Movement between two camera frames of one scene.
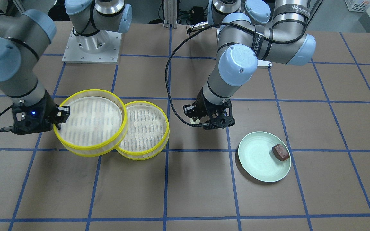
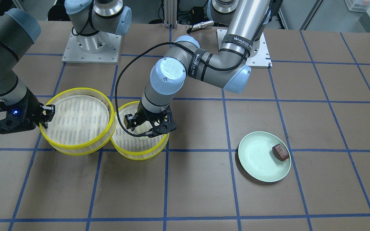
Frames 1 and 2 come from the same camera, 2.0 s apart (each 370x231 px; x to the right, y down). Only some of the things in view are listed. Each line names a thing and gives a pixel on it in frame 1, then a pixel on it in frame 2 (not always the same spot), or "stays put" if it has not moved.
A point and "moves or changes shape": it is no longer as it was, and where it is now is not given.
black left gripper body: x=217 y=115 → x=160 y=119
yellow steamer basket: x=97 y=124 moves or changes shape
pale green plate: x=256 y=156 stays put
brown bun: x=280 y=152 stays put
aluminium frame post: x=170 y=13 stays put
